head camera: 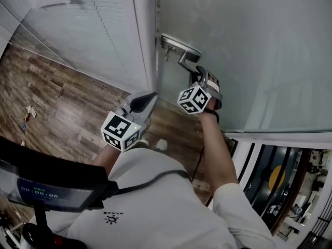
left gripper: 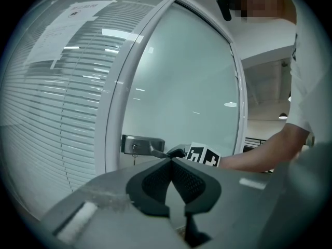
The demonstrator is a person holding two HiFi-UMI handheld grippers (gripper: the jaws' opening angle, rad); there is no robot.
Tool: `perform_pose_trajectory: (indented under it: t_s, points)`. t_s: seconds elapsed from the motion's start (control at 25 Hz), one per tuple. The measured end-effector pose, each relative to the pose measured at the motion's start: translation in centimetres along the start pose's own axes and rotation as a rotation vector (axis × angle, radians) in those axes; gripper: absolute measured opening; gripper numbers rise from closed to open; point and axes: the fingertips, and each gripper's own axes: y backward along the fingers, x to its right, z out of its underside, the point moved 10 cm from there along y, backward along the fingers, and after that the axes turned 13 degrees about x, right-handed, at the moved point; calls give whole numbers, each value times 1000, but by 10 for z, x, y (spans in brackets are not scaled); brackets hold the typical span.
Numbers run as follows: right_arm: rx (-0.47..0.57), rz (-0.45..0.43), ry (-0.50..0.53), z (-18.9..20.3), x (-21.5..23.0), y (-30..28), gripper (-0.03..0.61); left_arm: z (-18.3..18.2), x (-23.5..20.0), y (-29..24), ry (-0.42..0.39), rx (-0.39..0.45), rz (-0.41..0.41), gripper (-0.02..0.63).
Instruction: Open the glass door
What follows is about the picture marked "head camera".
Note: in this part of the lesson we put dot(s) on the glass partition with blinds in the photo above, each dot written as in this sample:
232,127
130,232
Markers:
77,35

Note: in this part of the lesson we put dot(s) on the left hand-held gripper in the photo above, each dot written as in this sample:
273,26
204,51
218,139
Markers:
116,128

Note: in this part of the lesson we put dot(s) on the person's right shoe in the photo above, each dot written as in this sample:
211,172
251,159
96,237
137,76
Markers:
162,144

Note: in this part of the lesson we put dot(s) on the black chest-mounted screen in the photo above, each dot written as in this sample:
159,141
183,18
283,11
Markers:
57,175

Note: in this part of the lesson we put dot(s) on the black metal stair railing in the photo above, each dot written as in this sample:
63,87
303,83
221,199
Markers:
255,170

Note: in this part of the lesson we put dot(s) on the frosted glass door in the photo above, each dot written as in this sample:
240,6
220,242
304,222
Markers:
259,61

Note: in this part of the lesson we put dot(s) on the yellow round sign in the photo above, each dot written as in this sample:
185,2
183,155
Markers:
277,176

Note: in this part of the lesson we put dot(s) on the person's white shirt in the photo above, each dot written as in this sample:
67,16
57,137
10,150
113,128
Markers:
160,216

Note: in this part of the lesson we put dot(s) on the small yellow scrap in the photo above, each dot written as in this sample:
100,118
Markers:
26,117

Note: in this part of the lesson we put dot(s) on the person's left shoe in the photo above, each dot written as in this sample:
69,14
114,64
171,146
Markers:
145,142

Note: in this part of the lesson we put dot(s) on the person's shoe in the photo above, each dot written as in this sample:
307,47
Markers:
145,142
162,144

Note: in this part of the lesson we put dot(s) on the brown wooden handrail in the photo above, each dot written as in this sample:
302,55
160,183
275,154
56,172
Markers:
295,196

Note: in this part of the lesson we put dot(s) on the distant office desks group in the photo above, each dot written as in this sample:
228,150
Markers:
313,191

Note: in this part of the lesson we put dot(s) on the white paper scrap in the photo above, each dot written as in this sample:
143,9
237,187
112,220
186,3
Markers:
31,111

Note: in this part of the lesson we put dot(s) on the person's right forearm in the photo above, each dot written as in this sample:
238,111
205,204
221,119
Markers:
218,152

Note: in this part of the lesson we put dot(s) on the person's left forearm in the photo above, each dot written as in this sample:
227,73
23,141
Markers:
105,157

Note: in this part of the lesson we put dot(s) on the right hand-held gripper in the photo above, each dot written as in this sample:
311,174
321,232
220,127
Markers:
193,100

